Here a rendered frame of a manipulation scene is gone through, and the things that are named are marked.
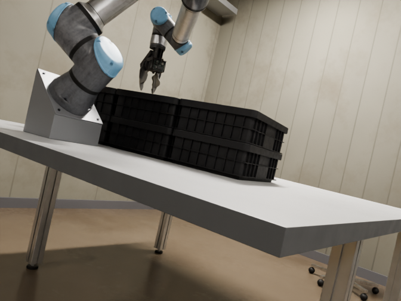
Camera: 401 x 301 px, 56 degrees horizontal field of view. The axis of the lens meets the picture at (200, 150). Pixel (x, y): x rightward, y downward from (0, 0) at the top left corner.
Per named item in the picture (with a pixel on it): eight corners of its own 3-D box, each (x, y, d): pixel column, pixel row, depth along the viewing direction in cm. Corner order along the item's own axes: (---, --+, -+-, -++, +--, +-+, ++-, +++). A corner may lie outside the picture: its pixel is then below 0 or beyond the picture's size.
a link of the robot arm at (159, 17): (176, 21, 157) (178, 29, 168) (159, 0, 157) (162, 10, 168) (162, 33, 157) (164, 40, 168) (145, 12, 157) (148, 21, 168)
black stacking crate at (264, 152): (240, 180, 119) (249, 144, 119) (164, 160, 133) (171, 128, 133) (277, 183, 154) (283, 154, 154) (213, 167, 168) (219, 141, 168)
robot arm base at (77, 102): (55, 108, 116) (74, 88, 112) (44, 74, 123) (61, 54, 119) (93, 120, 128) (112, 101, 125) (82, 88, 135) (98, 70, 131)
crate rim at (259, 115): (255, 117, 119) (256, 110, 119) (176, 104, 133) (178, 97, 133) (288, 134, 154) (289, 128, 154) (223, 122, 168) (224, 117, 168)
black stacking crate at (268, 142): (247, 147, 119) (256, 111, 119) (171, 131, 133) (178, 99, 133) (282, 157, 154) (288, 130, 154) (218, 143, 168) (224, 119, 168)
